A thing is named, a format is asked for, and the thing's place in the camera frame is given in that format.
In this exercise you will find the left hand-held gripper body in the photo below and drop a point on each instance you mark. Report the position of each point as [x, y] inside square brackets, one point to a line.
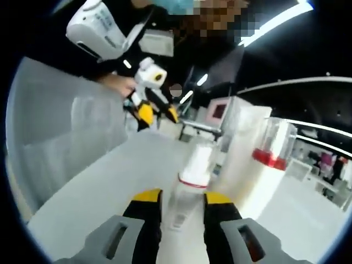
[149, 74]

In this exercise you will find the person's left hand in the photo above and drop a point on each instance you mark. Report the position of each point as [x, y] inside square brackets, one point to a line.
[122, 85]

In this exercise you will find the white red-collar skincare pump bottle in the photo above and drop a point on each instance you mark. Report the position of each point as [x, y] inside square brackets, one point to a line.
[269, 178]

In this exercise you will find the grey ceiling box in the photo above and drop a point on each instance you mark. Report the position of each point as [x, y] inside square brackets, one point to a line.
[156, 42]

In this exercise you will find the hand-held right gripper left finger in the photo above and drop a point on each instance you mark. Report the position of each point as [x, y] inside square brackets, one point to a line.
[143, 220]

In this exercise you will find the pink box appliance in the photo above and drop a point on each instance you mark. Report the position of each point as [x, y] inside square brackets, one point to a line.
[217, 111]

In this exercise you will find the white worn chest device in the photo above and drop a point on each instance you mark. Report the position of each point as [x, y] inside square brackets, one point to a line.
[93, 27]

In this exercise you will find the person's black shirt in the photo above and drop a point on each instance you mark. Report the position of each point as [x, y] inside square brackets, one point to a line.
[192, 52]

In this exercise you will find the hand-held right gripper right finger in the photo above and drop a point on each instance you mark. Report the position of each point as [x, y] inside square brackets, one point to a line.
[220, 225]

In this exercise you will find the large white skincare tube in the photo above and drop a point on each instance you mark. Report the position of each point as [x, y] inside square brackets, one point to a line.
[242, 143]

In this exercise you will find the small white skincare tube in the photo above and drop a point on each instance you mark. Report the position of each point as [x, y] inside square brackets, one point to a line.
[184, 209]

